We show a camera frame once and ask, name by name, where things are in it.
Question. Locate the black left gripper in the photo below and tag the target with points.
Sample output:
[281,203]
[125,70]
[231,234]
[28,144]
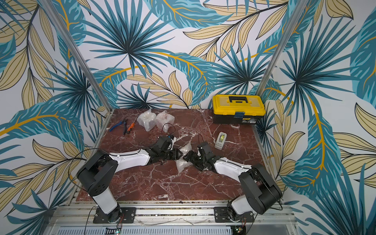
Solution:
[176,154]

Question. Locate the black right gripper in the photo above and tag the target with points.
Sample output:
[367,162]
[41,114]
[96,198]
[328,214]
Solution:
[194,157]

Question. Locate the clear bubble wrap sheet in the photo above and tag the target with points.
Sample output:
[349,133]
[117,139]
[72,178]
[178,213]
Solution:
[147,120]
[164,120]
[182,163]

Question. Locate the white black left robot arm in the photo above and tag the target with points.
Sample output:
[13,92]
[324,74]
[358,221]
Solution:
[97,173]

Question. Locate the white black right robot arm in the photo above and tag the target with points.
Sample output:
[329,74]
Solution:
[260,191]

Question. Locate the yellow black plastic toolbox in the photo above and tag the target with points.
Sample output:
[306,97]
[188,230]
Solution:
[237,109]

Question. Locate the orange handled screwdriver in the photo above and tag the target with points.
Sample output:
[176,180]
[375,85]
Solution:
[132,125]

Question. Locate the blue handled pliers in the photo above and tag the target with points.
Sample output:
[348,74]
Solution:
[122,123]

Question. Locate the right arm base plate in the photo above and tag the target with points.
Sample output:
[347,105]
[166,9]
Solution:
[226,214]

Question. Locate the aluminium front frame rail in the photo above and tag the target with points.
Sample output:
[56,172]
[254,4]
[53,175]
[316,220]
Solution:
[170,218]

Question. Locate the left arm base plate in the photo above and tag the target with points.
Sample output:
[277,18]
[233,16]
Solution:
[123,215]

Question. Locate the right aluminium corner post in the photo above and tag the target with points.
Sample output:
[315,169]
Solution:
[293,21]

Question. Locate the aluminium corner post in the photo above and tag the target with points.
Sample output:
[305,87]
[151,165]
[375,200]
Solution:
[71,45]
[293,21]

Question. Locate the left aluminium corner post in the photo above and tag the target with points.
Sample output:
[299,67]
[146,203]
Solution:
[71,45]

